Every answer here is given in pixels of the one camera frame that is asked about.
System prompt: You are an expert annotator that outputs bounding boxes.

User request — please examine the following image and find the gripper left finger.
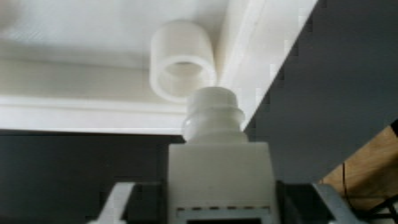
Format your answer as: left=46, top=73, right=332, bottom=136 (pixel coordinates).
left=87, top=182, right=135, bottom=224

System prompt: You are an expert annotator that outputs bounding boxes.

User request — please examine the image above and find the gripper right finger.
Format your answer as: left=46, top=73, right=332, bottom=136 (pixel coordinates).
left=313, top=184, right=368, bottom=224

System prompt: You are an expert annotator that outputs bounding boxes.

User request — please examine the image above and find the white table leg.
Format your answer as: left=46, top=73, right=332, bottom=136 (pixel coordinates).
left=167, top=87, right=279, bottom=224

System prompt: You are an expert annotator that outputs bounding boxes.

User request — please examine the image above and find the white square tabletop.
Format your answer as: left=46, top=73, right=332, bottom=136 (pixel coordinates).
left=0, top=0, right=320, bottom=135

